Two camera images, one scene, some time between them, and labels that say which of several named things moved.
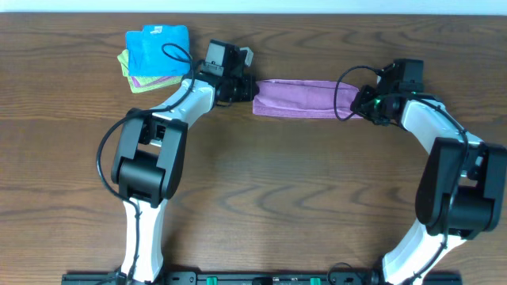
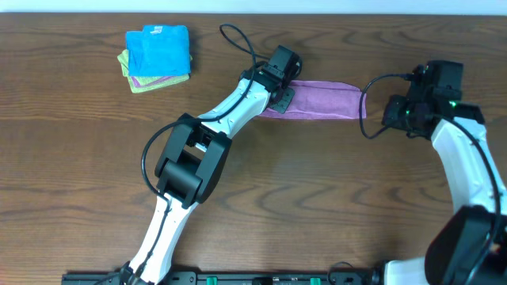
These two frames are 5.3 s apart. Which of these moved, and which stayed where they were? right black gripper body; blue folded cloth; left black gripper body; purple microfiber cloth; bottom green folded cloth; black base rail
Moved: right black gripper body; left black gripper body
Stayed: bottom green folded cloth; purple microfiber cloth; black base rail; blue folded cloth
